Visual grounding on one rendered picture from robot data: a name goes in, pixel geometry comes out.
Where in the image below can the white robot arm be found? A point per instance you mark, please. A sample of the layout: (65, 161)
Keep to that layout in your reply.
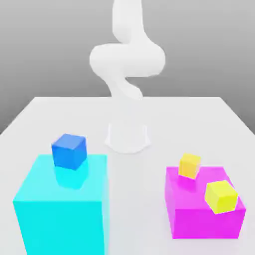
(127, 57)

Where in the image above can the small blue cube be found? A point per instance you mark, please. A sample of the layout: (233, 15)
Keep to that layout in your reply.
(68, 152)

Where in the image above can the small orange-yellow cube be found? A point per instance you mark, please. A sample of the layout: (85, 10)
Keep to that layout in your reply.
(189, 166)

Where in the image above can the small lemon-yellow cube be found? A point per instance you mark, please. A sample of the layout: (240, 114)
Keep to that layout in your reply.
(221, 197)

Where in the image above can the large cyan box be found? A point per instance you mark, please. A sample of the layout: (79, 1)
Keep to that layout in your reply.
(59, 215)

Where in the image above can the large magenta box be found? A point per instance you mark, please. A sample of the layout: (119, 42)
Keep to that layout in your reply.
(199, 219)

